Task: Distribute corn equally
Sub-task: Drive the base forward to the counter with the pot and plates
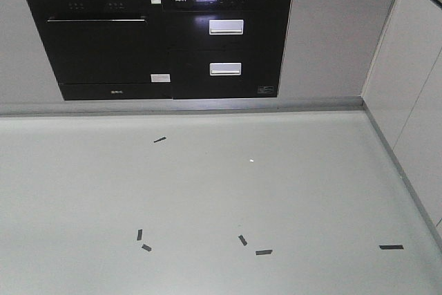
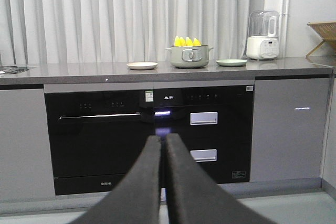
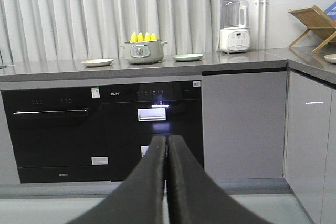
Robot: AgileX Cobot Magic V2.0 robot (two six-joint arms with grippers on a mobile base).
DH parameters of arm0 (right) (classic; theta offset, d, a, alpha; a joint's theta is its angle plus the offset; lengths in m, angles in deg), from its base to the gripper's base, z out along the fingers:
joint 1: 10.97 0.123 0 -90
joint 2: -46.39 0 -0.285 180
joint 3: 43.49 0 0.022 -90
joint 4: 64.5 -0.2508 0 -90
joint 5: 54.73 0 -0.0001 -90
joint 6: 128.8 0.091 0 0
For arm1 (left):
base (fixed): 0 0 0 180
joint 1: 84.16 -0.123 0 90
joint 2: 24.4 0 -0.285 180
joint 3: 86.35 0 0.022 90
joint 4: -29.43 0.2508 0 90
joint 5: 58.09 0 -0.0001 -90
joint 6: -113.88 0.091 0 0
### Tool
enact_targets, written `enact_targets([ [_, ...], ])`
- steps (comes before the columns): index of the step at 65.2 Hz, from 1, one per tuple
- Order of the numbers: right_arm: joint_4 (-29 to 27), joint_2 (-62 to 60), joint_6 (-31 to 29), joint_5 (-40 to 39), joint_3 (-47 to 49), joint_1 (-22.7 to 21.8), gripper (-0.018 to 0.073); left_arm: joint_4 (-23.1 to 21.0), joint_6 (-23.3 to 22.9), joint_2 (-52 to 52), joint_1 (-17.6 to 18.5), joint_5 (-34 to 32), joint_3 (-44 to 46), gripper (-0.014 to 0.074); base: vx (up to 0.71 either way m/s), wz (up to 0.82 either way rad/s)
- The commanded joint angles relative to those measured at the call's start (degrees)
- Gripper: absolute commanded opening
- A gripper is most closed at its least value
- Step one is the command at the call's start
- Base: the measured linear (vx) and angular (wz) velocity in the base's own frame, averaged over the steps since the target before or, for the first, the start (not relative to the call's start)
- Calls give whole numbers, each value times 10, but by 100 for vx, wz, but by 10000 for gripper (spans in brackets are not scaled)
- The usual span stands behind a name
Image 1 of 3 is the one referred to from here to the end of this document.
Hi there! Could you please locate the black tape strip top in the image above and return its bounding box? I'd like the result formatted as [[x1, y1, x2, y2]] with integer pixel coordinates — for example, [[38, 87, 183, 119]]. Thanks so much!
[[153, 136, 167, 143]]

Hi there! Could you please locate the black tape strip left upright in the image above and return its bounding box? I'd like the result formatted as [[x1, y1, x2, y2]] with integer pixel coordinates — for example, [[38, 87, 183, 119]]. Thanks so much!
[[137, 229, 143, 240]]

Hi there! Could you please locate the black tape strip centre flat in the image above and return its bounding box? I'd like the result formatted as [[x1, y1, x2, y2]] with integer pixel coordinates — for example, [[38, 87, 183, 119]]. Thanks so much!
[[256, 249, 273, 256]]

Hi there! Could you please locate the black tape strip centre upright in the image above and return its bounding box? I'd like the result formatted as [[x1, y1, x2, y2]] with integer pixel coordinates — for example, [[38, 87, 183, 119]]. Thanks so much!
[[238, 235, 248, 246]]

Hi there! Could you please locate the white side cabinet panel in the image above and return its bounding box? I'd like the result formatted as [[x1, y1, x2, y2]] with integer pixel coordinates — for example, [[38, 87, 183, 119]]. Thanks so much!
[[361, 0, 442, 227]]

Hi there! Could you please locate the silver drawer handle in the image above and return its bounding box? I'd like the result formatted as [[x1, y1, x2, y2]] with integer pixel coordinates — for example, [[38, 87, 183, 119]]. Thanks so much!
[[209, 19, 244, 35], [209, 63, 242, 77]]

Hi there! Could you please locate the black tape strip upright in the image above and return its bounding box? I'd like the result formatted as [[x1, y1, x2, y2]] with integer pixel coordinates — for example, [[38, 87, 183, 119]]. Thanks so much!
[[137, 229, 143, 240], [238, 235, 248, 246]]

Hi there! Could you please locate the silver lower drawer handle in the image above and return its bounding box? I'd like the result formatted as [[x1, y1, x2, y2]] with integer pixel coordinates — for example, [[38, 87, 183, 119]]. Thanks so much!
[[209, 63, 242, 77]]

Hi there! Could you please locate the black disinfection cabinet appliance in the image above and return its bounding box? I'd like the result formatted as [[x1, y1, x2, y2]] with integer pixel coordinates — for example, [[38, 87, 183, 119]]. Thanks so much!
[[162, 0, 291, 99]]

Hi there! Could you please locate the black tape strip left lower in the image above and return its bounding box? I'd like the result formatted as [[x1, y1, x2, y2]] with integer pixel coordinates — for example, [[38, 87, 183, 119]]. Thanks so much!
[[142, 244, 152, 251]]

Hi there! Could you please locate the grey cabinet door right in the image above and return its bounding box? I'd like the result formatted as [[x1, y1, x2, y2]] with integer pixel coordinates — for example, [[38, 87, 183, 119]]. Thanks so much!
[[278, 0, 392, 99]]

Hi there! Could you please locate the silver upper drawer handle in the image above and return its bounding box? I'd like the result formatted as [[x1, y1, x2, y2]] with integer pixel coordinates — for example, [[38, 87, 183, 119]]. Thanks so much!
[[209, 19, 244, 35]]

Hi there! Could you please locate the grey cabinet door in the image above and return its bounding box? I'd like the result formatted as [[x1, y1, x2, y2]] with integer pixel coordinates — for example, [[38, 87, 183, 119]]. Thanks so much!
[[1, 0, 64, 104], [278, 0, 392, 99]]

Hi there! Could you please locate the black tape strip right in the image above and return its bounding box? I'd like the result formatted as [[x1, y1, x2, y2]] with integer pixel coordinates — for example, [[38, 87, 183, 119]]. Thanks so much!
[[379, 245, 404, 250]]

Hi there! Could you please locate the grey cabinet door left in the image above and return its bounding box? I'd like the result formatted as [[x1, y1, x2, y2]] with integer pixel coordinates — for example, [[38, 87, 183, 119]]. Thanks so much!
[[1, 0, 64, 104]]

